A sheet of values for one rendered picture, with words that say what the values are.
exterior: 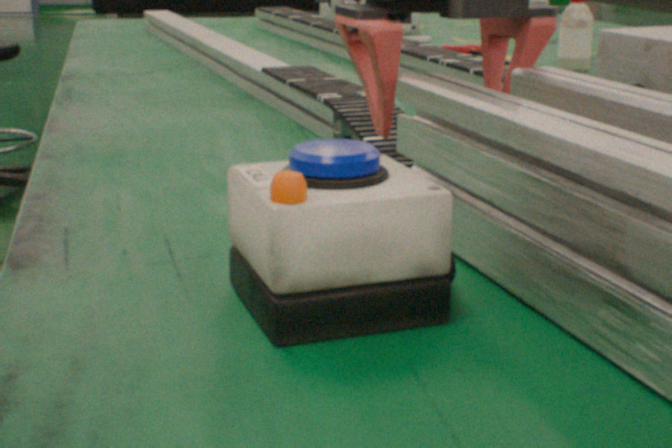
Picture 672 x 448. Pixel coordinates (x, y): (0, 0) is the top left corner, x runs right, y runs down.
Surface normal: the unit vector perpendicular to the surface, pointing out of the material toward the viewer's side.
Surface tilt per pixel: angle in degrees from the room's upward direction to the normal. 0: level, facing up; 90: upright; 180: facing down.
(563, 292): 90
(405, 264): 90
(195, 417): 0
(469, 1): 90
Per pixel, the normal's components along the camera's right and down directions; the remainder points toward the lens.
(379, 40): 0.29, 0.58
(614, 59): -0.94, 0.09
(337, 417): 0.00, -0.96
